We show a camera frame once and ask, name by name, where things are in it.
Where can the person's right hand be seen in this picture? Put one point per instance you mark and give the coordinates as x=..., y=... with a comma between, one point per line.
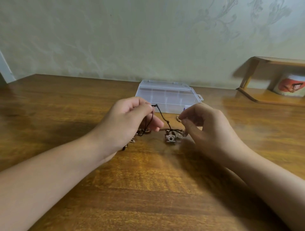
x=214, y=131

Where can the person's left hand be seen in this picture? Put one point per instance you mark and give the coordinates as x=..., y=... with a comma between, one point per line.
x=119, y=126

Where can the clear plastic organizer box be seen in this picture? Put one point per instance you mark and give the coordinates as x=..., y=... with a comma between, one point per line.
x=169, y=93

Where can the person's right forearm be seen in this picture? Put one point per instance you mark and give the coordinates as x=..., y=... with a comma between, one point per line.
x=271, y=188

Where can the person's left forearm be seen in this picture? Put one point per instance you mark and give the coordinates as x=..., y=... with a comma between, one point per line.
x=40, y=188

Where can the wooden shelf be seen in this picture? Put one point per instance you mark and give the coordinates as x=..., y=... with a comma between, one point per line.
x=271, y=96

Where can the white printed mug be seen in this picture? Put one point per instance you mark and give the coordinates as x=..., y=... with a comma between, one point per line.
x=289, y=85

